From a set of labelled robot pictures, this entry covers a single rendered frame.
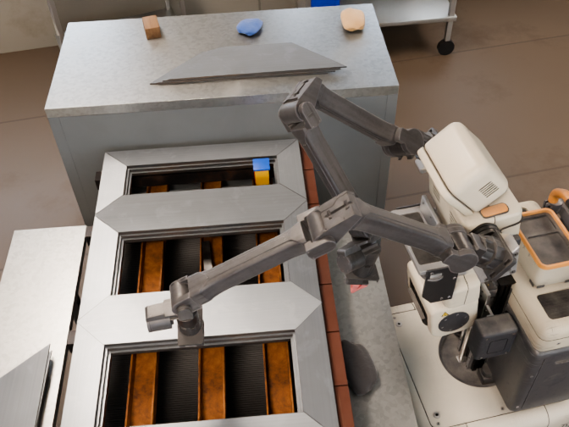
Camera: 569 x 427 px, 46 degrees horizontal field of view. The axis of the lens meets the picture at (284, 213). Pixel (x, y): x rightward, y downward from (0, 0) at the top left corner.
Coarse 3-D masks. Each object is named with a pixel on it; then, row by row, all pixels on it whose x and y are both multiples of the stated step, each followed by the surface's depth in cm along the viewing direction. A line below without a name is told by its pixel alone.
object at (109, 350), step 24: (144, 168) 252; (168, 168) 252; (192, 168) 253; (216, 168) 253; (240, 168) 254; (120, 240) 227; (144, 240) 229; (120, 264) 221; (216, 336) 198; (240, 336) 199; (264, 336) 199; (288, 336) 200
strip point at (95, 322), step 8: (104, 304) 207; (88, 312) 205; (96, 312) 205; (104, 312) 205; (80, 320) 203; (88, 320) 203; (96, 320) 203; (104, 320) 203; (88, 328) 201; (96, 328) 201; (104, 328) 201; (96, 336) 199; (104, 336) 199
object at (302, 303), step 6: (294, 288) 209; (300, 288) 209; (294, 294) 208; (300, 294) 208; (306, 294) 207; (294, 300) 206; (300, 300) 206; (306, 300) 206; (294, 306) 204; (300, 306) 204; (306, 306) 204; (294, 312) 203; (300, 312) 203; (306, 312) 203; (300, 318) 201; (306, 318) 201
